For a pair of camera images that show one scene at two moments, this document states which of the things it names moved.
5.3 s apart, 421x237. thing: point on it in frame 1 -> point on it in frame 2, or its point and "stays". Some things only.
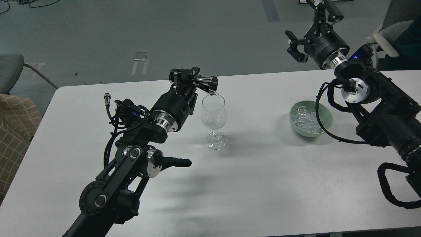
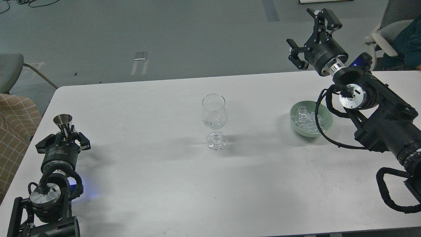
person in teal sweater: (408, 44) stays
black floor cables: (28, 2) stays
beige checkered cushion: (20, 117) stays
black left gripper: (179, 102) -> (64, 150)
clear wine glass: (214, 117) stays
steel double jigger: (210, 84) -> (62, 119)
